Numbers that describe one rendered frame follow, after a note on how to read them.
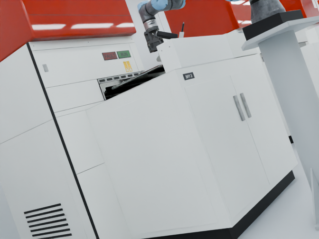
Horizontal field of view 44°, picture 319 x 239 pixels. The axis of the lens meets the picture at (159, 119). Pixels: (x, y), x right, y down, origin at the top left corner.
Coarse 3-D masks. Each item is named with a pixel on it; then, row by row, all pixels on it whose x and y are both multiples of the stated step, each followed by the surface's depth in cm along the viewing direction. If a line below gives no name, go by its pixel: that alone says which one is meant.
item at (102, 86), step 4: (120, 80) 239; (124, 80) 242; (100, 84) 226; (104, 84) 228; (108, 84) 230; (112, 84) 232; (116, 84) 235; (100, 88) 226; (104, 88) 227; (104, 92) 226; (116, 92) 233; (120, 92) 236; (104, 96) 225; (108, 96) 227; (112, 96) 230
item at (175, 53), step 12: (204, 36) 204; (216, 36) 214; (168, 48) 182; (180, 48) 183; (192, 48) 191; (204, 48) 200; (216, 48) 210; (228, 48) 221; (168, 60) 183; (180, 60) 180; (192, 60) 188; (204, 60) 197; (216, 60) 206
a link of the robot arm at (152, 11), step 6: (150, 0) 208; (156, 0) 203; (162, 0) 205; (168, 0) 209; (150, 6) 207; (156, 6) 205; (162, 6) 204; (168, 6) 210; (150, 12) 210; (156, 12) 210
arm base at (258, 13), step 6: (252, 0) 172; (258, 0) 170; (264, 0) 169; (270, 0) 169; (276, 0) 170; (252, 6) 173; (258, 6) 170; (264, 6) 168; (270, 6) 169; (276, 6) 168; (282, 6) 171; (252, 12) 175; (258, 12) 170; (264, 12) 168; (270, 12) 167; (276, 12) 167; (252, 18) 173; (258, 18) 170
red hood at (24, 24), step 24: (0, 0) 204; (24, 0) 196; (48, 0) 208; (72, 0) 221; (96, 0) 237; (120, 0) 254; (0, 24) 208; (24, 24) 197; (48, 24) 204; (72, 24) 216; (96, 24) 231; (120, 24) 248; (0, 48) 212
